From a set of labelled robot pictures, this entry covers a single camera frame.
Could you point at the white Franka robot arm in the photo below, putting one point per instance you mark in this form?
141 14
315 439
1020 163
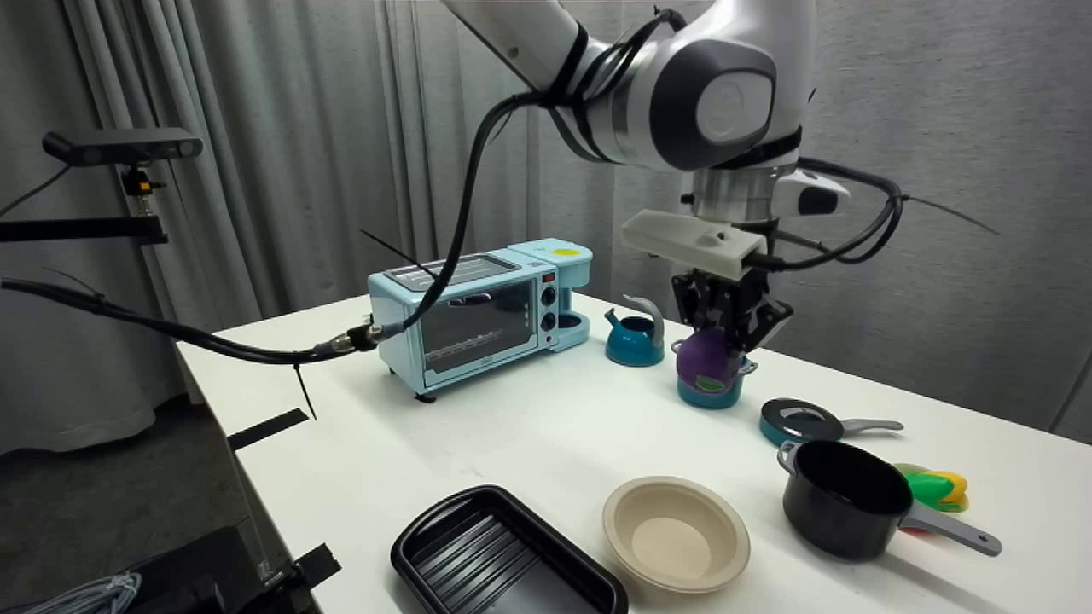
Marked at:
728 105

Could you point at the short black tape strip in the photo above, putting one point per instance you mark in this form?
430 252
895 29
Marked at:
315 563

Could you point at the light blue toy coffee maker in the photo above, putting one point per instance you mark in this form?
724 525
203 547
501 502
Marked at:
567 259

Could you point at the purple plush toy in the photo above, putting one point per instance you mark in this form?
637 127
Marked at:
704 360

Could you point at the black bar camera on arm mount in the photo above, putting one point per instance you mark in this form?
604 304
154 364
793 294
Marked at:
119 144

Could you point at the grey curtain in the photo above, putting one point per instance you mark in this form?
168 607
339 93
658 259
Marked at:
967 342

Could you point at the teal toy pot with lid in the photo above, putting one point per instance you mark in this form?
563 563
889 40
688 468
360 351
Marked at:
710 393

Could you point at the light blue toy toaster oven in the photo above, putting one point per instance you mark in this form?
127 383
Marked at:
466 329

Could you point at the beige bowl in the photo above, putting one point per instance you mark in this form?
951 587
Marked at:
677 539

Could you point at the teal toy kettle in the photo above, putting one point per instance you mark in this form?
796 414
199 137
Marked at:
633 342

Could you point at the crumpled grey plastic bag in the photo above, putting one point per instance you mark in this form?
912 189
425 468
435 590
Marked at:
91 593

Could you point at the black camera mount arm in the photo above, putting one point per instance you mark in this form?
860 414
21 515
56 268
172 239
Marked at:
81 230

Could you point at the long black tape strip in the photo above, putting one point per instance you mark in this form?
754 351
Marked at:
267 427

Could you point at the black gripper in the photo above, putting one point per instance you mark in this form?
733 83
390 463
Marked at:
721 294

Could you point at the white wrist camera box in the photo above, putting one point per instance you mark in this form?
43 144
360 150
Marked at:
688 235

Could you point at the black rectangular tray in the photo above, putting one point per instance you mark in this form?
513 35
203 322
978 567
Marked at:
499 563

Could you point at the green and yellow toy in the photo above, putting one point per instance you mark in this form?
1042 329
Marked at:
935 485

